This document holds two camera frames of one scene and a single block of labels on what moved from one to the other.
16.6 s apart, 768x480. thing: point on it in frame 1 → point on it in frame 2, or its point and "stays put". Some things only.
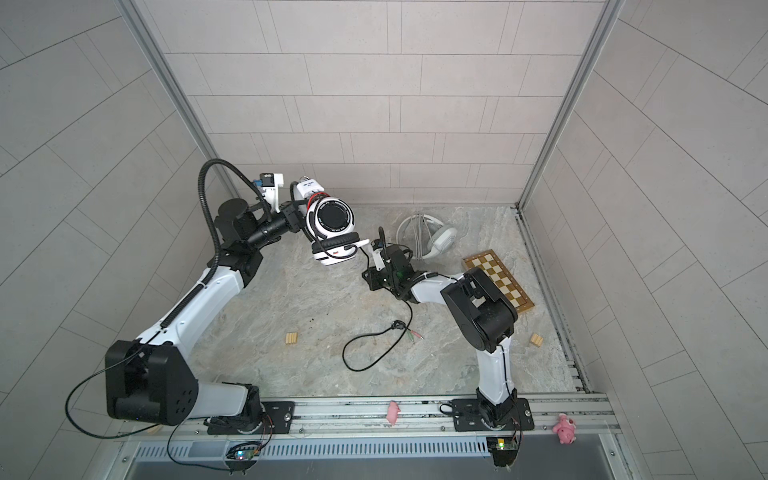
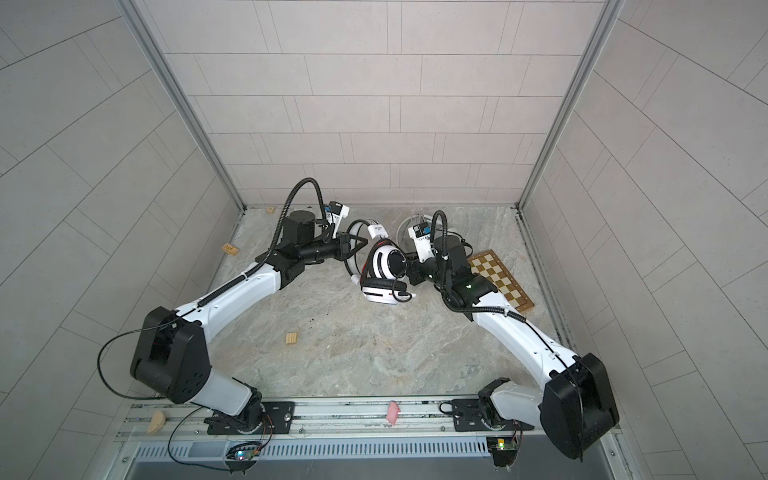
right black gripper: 373,282 → 414,273
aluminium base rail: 555,416 stays put
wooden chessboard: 490,263 stays put
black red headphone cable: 397,324 → 365,262
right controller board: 505,450 stays put
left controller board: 244,453 stays put
